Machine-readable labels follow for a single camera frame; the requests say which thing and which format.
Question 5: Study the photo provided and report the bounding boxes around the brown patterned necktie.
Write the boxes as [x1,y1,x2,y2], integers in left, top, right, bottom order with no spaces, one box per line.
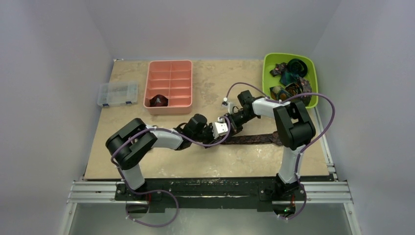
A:
[221,131,283,146]

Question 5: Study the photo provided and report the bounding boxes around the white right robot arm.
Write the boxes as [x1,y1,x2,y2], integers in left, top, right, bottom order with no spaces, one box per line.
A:
[225,91,316,199]

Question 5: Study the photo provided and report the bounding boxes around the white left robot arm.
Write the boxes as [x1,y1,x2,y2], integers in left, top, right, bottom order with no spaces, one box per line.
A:
[105,114,231,200]

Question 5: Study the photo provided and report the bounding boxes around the colourful ties pile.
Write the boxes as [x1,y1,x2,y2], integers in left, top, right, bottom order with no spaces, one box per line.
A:
[269,62,312,101]

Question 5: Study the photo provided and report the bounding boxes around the green plastic bin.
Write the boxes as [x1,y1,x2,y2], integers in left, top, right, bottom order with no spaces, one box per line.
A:
[262,53,318,96]

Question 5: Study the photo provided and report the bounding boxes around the dark red rolled tie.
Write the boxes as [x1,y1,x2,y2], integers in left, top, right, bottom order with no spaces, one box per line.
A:
[149,94,169,107]

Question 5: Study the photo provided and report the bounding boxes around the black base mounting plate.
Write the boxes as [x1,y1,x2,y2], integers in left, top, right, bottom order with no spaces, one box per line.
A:
[115,176,306,216]

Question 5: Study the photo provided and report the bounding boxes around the pink compartment tray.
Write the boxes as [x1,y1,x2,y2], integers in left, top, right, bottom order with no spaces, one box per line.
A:
[143,60,193,115]

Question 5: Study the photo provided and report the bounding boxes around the dark green rolled tie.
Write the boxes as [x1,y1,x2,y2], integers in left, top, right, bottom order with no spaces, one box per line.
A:
[287,58,308,77]

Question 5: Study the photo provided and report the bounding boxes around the clear plastic organizer box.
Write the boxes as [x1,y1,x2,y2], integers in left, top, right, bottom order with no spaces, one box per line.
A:
[97,81,138,108]

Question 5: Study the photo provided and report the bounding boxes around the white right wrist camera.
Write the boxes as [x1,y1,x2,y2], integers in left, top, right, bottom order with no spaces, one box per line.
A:
[221,97,235,114]

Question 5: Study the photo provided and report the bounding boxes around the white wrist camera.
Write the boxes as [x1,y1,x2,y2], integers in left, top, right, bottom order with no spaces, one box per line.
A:
[212,117,229,138]
[221,97,235,114]

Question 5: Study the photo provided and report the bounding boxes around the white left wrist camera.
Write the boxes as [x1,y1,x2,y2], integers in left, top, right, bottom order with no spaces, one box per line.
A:
[212,117,229,138]

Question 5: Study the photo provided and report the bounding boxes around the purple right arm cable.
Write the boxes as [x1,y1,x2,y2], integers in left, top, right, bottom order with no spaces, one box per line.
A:
[225,82,336,221]

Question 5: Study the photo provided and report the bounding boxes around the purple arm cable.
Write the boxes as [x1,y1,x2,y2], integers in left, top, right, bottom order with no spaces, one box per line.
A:
[111,116,231,227]
[225,82,336,221]

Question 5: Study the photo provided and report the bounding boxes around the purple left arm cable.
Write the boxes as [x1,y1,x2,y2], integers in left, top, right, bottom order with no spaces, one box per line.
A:
[111,116,231,227]

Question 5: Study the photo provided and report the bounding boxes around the aluminium frame rail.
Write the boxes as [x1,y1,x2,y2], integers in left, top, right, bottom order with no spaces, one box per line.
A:
[69,105,361,235]

